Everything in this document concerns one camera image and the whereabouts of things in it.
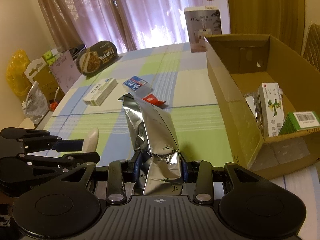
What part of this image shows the yellow plastic bag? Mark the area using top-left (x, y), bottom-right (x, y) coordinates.
top-left (5, 49), bottom-right (32, 102)

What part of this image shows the plaid tablecloth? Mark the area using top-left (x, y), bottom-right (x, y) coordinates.
top-left (35, 42), bottom-right (320, 240)

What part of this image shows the black oval food container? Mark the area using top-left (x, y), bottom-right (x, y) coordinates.
top-left (76, 41), bottom-right (119, 77)

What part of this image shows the white dragon print box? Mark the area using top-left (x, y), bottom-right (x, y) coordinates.
top-left (258, 83), bottom-right (285, 137)

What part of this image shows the clear box blue label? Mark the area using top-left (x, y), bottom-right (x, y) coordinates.
top-left (123, 76), bottom-right (153, 98)

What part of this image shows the quilted beige chair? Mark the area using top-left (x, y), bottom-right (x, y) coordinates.
top-left (303, 23), bottom-right (320, 70)

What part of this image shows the red snack packet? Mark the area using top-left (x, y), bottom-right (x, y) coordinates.
top-left (143, 94), bottom-right (165, 107)

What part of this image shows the white humidifier product box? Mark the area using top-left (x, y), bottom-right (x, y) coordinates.
top-left (184, 6), bottom-right (222, 53)

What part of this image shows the pink curtain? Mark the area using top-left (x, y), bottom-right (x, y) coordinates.
top-left (37, 0), bottom-right (206, 53)

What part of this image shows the white green medicine box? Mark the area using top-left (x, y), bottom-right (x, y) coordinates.
top-left (82, 78), bottom-right (118, 106)

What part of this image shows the silver foil bag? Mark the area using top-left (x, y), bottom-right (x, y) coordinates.
top-left (120, 94), bottom-right (183, 196)

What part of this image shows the green white box in carton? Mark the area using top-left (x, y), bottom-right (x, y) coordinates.
top-left (279, 111), bottom-right (319, 135)

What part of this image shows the brown cardboard box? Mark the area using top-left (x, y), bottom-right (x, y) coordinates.
top-left (205, 34), bottom-right (319, 179)

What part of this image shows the white crumpled plastic bag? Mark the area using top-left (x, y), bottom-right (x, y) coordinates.
top-left (22, 81), bottom-right (49, 126)

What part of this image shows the silver packet in carton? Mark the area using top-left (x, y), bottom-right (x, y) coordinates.
top-left (244, 92), bottom-right (264, 134)

